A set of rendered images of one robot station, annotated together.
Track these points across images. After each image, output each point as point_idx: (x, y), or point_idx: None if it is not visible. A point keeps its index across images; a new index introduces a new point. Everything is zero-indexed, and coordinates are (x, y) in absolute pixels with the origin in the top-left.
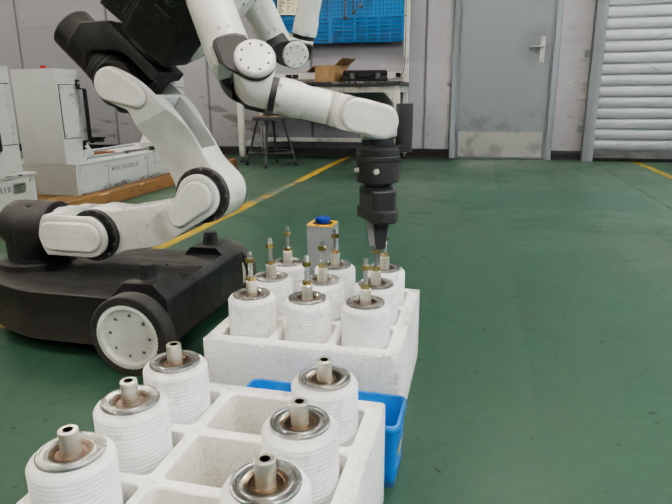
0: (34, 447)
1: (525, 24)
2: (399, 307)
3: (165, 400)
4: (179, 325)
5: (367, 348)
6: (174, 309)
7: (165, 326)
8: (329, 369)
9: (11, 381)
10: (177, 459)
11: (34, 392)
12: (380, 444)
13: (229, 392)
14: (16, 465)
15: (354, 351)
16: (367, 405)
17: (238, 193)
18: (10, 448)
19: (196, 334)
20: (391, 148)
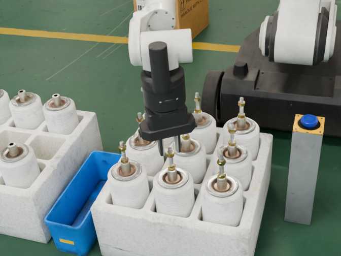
0: (133, 109)
1: None
2: (192, 217)
3: (22, 108)
4: (233, 115)
5: (108, 192)
6: (228, 102)
7: (204, 105)
8: (8, 149)
9: (203, 82)
10: (15, 131)
11: (190, 92)
12: (20, 207)
13: (67, 137)
14: (119, 108)
15: (105, 185)
16: (31, 190)
17: (294, 51)
18: (134, 102)
19: (280, 136)
20: (144, 77)
